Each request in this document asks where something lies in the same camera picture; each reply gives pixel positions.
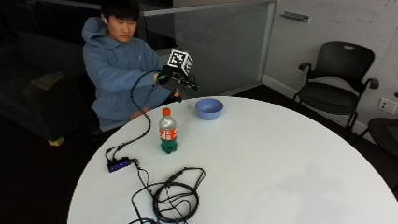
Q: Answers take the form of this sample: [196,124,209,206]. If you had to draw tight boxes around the white marker cube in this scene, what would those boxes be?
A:
[167,49,195,77]

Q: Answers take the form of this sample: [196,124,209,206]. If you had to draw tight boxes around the blue bowl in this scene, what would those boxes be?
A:
[195,98,225,121]

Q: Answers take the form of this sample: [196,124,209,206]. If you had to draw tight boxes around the glass partition panel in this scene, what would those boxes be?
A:
[143,0,279,98]

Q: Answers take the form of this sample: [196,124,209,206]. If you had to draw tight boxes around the green soda bottle orange cap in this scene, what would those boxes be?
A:
[159,107,180,155]

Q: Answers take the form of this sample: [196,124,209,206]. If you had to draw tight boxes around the person in blue hoodie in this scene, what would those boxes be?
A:
[82,0,184,133]

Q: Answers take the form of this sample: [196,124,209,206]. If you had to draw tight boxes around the black usb hub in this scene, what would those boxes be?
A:
[106,156,135,174]

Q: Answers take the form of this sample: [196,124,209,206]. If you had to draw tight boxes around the black office chair with armrests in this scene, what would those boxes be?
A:
[292,40,381,143]

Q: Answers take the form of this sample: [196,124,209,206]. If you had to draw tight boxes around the dark sofa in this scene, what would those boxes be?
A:
[0,31,99,142]

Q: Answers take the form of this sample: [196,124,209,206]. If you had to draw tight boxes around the black glove cable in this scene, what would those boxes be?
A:
[104,69,163,161]

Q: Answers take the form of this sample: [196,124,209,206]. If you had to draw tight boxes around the grey wall tray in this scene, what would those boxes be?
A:
[280,10,312,23]

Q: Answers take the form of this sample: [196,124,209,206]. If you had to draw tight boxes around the thin black cable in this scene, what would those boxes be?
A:
[127,158,167,224]

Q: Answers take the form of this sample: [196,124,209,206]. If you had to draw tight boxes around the coiled black cable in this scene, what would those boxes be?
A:
[151,166,207,224]

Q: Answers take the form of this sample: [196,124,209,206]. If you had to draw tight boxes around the white wall outlet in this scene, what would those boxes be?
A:
[377,97,398,115]

